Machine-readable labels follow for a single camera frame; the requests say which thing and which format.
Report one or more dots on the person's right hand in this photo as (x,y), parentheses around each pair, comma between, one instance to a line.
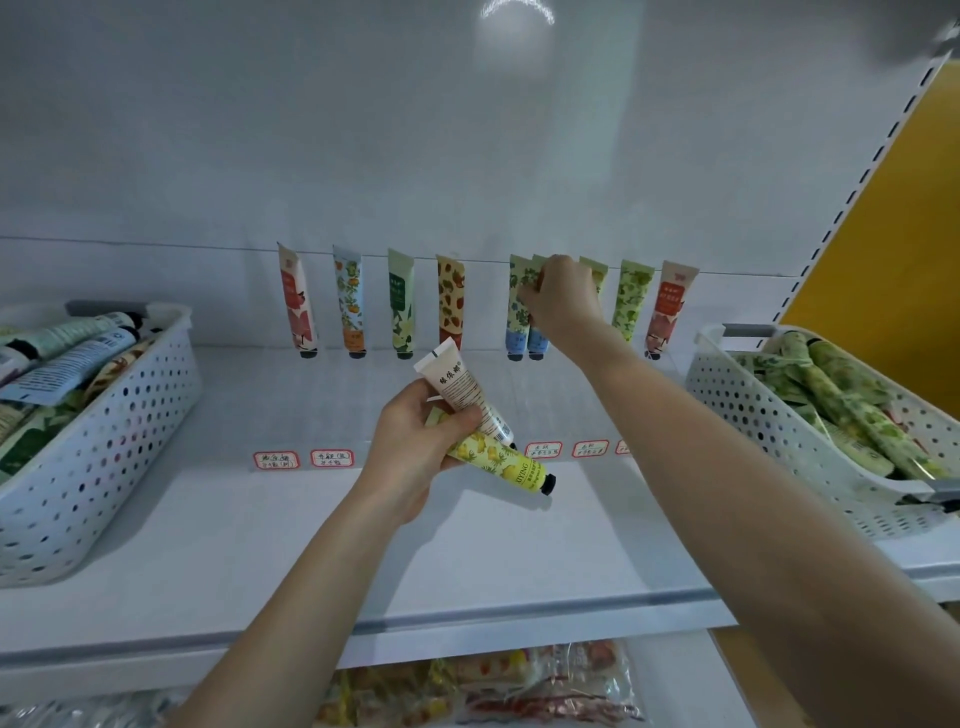
(567,308)

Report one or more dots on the person's left hand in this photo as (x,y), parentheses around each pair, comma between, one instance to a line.
(405,458)

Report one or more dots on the blue floral hand cream tube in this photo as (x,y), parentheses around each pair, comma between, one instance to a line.
(536,344)

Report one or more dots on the white brown-print hand cream tube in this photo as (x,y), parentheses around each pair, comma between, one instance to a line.
(453,375)

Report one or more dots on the yellow-green hand cream tube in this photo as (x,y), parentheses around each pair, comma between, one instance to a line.
(510,465)

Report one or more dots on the row of hand cream tubes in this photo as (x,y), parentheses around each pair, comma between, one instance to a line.
(401,300)

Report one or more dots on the white metal shelf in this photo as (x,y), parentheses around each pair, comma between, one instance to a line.
(225,555)

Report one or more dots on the white perforated plastic basket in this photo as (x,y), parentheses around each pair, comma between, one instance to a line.
(105,480)
(780,450)

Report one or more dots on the pile of green hand cream tubes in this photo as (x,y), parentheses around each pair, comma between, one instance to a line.
(840,398)

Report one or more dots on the person's left forearm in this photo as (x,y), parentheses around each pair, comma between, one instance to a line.
(315,615)

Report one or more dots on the person's right forearm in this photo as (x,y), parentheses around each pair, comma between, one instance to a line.
(750,495)

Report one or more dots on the clear divider tray with labels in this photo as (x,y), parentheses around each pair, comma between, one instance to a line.
(276,459)

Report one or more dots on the pile of snack packets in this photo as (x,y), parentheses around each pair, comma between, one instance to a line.
(495,687)

